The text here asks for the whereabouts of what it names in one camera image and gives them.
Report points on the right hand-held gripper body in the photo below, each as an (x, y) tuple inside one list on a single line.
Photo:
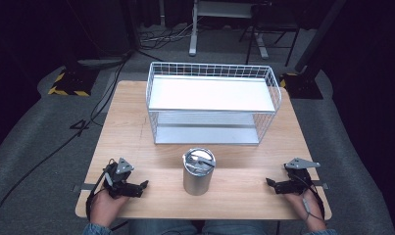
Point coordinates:
[(298, 178)]

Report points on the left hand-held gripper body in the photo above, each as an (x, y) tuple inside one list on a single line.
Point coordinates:
[(118, 178)]

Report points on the person's left hand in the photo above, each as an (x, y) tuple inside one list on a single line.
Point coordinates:
[(105, 205)]

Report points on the person's right hand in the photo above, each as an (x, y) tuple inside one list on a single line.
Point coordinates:
[(307, 209)]

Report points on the grey tape strip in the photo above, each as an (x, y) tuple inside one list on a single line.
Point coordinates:
[(85, 187), (320, 185)]

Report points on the person's legs in jeans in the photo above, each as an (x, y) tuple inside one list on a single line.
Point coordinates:
[(172, 228)]

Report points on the silver metal tumbler with lid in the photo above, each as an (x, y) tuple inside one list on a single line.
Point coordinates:
[(198, 174)]

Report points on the dark slanted stand pole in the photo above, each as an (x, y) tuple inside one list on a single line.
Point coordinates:
[(319, 32)]

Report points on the black chair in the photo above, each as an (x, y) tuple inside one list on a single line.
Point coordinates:
[(270, 19)]

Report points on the black yellow striped base plate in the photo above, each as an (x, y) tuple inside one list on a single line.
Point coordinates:
[(301, 86), (72, 83)]

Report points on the white desk frame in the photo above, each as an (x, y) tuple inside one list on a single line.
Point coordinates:
[(193, 36)]

